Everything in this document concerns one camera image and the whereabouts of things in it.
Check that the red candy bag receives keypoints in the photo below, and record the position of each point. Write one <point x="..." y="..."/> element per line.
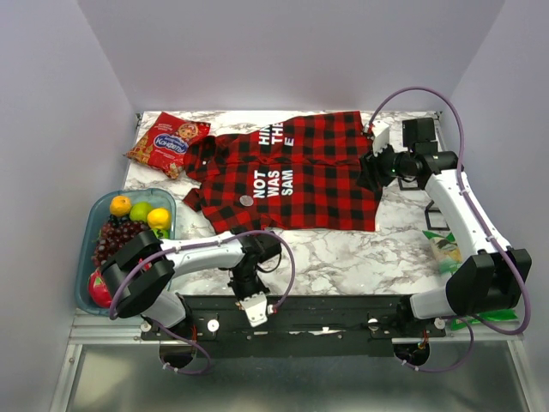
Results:
<point x="165" y="143"/>

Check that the clear round sticker on shirt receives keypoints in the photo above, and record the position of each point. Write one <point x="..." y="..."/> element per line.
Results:
<point x="246" y="201"/>

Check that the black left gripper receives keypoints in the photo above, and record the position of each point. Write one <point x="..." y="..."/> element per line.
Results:
<point x="260" y="288"/>

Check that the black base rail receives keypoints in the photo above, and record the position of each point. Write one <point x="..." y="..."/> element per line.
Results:
<point x="305" y="326"/>

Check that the red dragon fruit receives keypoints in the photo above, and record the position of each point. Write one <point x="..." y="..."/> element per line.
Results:
<point x="98" y="291"/>

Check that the yellow orange fruit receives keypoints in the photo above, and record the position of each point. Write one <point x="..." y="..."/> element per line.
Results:
<point x="160" y="218"/>

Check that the red black plaid shirt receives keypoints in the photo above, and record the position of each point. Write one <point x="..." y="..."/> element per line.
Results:
<point x="301" y="174"/>

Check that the dark red grapes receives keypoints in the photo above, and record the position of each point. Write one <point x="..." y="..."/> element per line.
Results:
<point x="113" y="235"/>

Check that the teal plastic fruit tray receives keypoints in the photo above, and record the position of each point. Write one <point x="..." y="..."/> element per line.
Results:
<point x="97" y="217"/>

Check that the green chips bag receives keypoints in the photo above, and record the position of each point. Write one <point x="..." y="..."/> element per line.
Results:
<point x="448" y="256"/>

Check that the orange mandarin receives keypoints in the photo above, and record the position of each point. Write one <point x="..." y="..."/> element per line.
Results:
<point x="120" y="206"/>

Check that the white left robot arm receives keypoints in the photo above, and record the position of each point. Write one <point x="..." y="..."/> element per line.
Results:
<point x="136" y="277"/>

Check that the green lime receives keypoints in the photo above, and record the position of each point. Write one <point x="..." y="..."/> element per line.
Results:
<point x="139" y="211"/>

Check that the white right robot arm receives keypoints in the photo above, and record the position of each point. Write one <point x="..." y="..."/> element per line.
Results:
<point x="492" y="270"/>

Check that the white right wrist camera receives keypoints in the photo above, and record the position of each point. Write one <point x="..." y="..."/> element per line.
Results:
<point x="378" y="135"/>

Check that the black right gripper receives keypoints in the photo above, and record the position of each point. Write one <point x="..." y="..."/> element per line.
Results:
<point x="370" y="166"/>

